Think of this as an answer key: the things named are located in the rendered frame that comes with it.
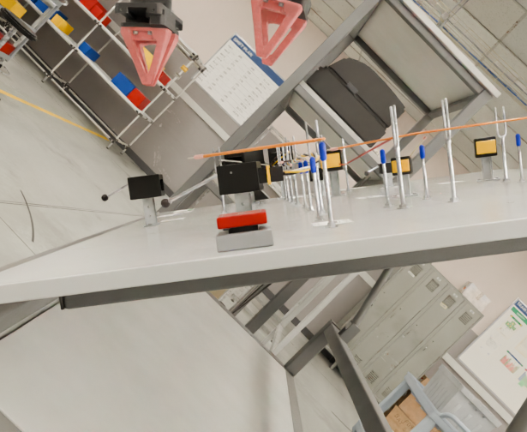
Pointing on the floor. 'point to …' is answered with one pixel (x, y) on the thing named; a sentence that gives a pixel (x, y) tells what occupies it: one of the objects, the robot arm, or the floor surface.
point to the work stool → (1, 47)
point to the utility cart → (420, 407)
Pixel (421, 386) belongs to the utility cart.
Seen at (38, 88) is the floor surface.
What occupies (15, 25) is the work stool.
